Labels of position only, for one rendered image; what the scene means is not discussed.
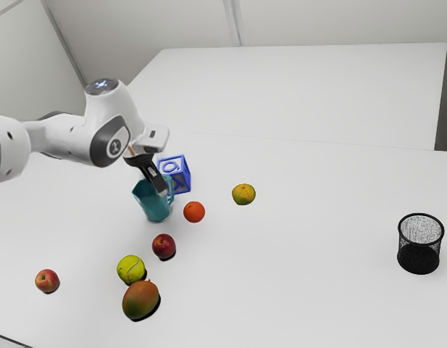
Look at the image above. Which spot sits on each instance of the red-green mango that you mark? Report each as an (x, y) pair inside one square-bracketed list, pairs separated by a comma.
[(140, 299)]

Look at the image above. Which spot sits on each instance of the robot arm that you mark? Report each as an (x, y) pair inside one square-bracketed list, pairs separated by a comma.
[(100, 108)]

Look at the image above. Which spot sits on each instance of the yellow-green tennis ball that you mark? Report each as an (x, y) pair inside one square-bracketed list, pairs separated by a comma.
[(130, 269)]

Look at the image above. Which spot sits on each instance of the blue letter block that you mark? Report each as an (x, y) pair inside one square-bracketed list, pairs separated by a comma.
[(176, 172)]

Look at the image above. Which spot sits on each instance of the black mesh pen holder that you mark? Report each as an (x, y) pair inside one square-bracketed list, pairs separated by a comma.
[(419, 243)]

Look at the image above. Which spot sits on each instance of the orange fruit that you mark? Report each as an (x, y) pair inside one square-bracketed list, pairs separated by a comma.
[(194, 212)]

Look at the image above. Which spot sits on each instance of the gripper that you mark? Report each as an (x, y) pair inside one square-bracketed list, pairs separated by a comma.
[(138, 160)]

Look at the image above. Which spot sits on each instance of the red-yellow apple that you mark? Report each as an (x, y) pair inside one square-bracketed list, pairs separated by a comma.
[(46, 280)]

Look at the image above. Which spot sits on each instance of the dark red apple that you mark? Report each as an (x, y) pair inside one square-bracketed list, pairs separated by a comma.
[(163, 246)]

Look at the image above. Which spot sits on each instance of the yellow-green citrus fruit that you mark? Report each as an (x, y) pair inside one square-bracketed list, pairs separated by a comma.
[(243, 194)]

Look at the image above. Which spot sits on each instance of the teal faceted mug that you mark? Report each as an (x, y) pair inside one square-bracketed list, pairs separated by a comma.
[(156, 204)]

